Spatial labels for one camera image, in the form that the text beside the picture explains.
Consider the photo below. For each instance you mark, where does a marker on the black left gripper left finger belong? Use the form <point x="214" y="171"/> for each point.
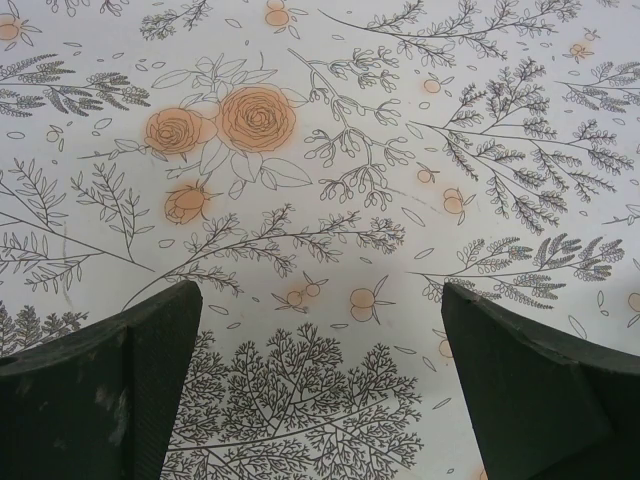
<point x="75" y="400"/>

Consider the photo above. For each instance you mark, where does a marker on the floral tablecloth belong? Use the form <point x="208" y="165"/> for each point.
<point x="320" y="150"/>

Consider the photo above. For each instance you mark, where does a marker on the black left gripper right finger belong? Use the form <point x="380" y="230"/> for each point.
<point x="550" y="400"/>

